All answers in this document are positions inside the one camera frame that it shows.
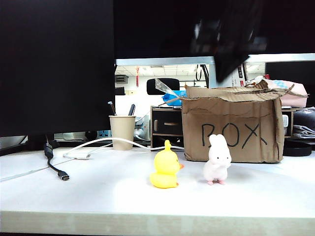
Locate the black round base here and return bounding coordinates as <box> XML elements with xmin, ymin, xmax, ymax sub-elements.
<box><xmin>282</xmin><ymin>139</ymin><xmax>312</xmax><ymax>157</ymax></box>

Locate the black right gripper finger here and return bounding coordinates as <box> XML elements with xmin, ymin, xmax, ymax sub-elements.
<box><xmin>215</xmin><ymin>55</ymin><xmax>251</xmax><ymax>83</ymax></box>

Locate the black hanging cable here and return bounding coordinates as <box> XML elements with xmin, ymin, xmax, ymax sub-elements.
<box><xmin>194</xmin><ymin>64</ymin><xmax>209</xmax><ymax>88</ymax></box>

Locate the black monitor stand foot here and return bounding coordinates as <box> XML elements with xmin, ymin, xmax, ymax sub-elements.
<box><xmin>0</xmin><ymin>134</ymin><xmax>60</xmax><ymax>157</ymax></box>

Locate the yellow duck doll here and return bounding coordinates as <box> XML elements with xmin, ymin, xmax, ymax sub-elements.
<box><xmin>149</xmin><ymin>139</ymin><xmax>185</xmax><ymax>189</ymax></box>

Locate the silver tipped pen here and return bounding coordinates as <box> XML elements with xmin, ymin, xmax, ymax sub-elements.
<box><xmin>107</xmin><ymin>101</ymin><xmax>117</xmax><ymax>116</ymax></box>

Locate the thick white cable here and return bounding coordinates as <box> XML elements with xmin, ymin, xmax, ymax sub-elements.
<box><xmin>64</xmin><ymin>137</ymin><xmax>184</xmax><ymax>158</ymax></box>

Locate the black wooden drawer organizer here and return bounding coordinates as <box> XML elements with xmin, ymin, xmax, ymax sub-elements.
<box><xmin>150</xmin><ymin>106</ymin><xmax>184</xmax><ymax>148</ymax></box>

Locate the dark grey cap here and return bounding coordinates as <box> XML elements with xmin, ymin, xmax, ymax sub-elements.
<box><xmin>292</xmin><ymin>107</ymin><xmax>315</xmax><ymax>126</ymax></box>

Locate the black background monitor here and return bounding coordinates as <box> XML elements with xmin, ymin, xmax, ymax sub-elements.
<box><xmin>264</xmin><ymin>61</ymin><xmax>315</xmax><ymax>108</ymax></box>

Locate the black monitor with silver bezel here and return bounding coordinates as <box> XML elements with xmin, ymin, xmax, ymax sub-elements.
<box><xmin>112</xmin><ymin>0</ymin><xmax>315</xmax><ymax>66</ymax></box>

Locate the pink plastic package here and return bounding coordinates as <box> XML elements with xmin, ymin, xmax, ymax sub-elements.
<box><xmin>246</xmin><ymin>75</ymin><xmax>308</xmax><ymax>108</ymax></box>

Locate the beige paper cup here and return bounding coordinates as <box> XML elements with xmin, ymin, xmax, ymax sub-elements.
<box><xmin>109</xmin><ymin>115</ymin><xmax>136</xmax><ymax>151</ymax></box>

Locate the black USB-C cable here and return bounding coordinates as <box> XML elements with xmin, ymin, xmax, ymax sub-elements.
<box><xmin>43</xmin><ymin>134</ymin><xmax>70</xmax><ymax>182</ymax></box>

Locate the white rabbit doll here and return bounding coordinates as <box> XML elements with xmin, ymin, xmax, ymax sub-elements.
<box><xmin>203</xmin><ymin>134</ymin><xmax>232</xmax><ymax>185</ymax></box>

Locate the white monitor stand column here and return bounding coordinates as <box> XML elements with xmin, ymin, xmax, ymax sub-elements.
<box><xmin>208</xmin><ymin>63</ymin><xmax>233</xmax><ymax>89</ymax></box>

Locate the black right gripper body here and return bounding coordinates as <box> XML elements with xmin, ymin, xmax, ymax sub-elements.
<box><xmin>191</xmin><ymin>18</ymin><xmax>268</xmax><ymax>59</ymax></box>

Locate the large black computer monitor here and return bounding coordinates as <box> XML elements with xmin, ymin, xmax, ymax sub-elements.
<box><xmin>0</xmin><ymin>0</ymin><xmax>116</xmax><ymax>138</ymax></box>

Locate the blue plastic bag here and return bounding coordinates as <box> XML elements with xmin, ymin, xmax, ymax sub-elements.
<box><xmin>161</xmin><ymin>89</ymin><xmax>188</xmax><ymax>107</ymax></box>

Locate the cardboard box marked BOX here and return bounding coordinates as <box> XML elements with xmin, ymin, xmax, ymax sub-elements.
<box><xmin>180</xmin><ymin>80</ymin><xmax>295</xmax><ymax>163</ymax></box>

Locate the folded grey cloth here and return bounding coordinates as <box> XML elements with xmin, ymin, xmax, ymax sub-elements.
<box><xmin>291</xmin><ymin>124</ymin><xmax>315</xmax><ymax>139</ymax></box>

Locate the black office chair headrest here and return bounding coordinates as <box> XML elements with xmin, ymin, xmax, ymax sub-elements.
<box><xmin>146</xmin><ymin>78</ymin><xmax>180</xmax><ymax>95</ymax></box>

